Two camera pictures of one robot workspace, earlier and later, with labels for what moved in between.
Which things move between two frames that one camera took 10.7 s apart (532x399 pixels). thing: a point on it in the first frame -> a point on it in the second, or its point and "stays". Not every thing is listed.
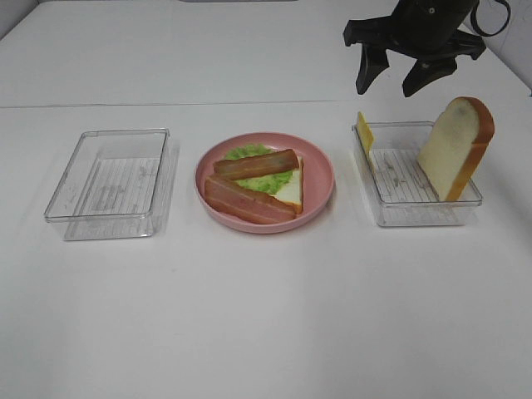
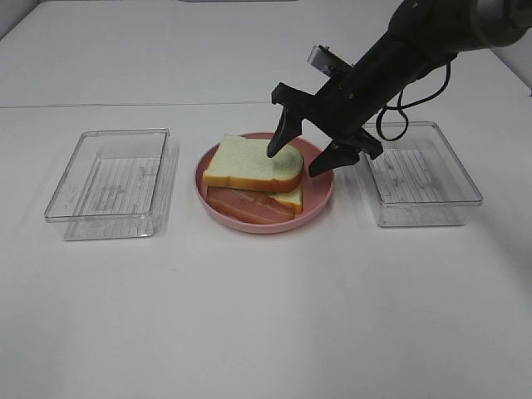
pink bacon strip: x=238 y=201 stays
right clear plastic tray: x=400 y=191 stays
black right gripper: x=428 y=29 -> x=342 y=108
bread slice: x=455 y=145 -> x=243 y=162
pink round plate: x=318 y=178 stays
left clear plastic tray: x=118 y=184 stays
